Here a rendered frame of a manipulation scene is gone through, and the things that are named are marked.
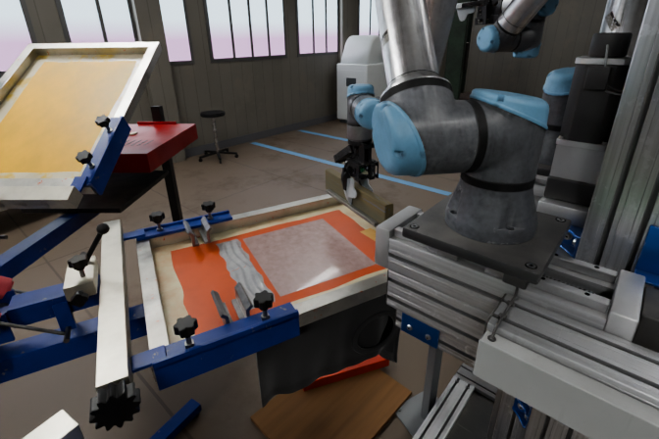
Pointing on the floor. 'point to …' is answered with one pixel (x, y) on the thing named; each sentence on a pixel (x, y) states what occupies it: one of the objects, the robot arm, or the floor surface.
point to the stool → (215, 135)
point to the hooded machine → (360, 69)
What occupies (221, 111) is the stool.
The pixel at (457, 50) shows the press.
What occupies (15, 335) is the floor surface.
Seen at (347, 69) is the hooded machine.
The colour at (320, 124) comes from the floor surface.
